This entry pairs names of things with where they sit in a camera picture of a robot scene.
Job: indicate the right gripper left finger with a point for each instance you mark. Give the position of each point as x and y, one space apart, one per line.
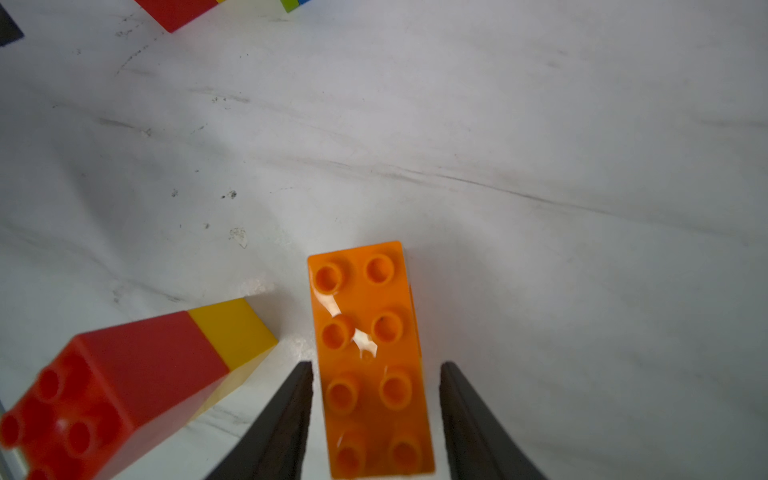
274 446

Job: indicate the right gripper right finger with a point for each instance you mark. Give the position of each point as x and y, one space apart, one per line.
477 445

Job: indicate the orange brick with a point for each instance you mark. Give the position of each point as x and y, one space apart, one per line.
370 363

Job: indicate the red square brick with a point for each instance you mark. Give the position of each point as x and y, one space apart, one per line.
174 14
112 395

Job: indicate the lime green long brick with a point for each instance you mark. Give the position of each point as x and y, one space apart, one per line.
290 5

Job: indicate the yellow square brick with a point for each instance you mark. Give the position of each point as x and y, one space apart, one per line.
240 338

